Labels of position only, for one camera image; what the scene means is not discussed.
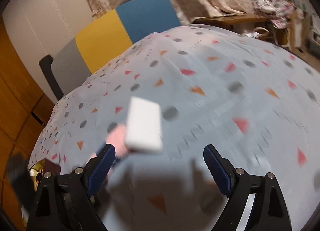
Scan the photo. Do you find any white foam sponge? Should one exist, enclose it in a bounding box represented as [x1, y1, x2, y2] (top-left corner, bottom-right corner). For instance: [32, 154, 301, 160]
[124, 96, 163, 153]

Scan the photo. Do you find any grey yellow blue chair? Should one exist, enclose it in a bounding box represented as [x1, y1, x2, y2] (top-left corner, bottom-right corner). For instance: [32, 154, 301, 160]
[52, 0, 181, 96]

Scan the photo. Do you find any wooden side table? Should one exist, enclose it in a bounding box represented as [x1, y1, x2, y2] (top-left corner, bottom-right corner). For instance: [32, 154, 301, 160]
[192, 14, 276, 33]

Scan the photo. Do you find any pink towel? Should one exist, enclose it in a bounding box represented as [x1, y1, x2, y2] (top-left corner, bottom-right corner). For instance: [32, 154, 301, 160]
[91, 123, 131, 161]

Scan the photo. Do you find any gold metal tin box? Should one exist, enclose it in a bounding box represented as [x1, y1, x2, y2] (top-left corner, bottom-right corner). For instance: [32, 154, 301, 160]
[29, 159, 61, 180]

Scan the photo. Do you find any wooden panel wardrobe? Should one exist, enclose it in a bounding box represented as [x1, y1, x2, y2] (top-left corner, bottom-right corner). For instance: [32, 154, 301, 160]
[1, 23, 53, 230]

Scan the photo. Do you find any floral clothes pile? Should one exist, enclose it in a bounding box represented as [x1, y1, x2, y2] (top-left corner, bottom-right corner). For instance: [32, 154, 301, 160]
[252, 0, 295, 29]

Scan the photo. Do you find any patterned white tablecloth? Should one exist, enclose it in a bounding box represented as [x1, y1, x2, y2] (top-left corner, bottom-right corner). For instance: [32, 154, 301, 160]
[29, 26, 319, 230]

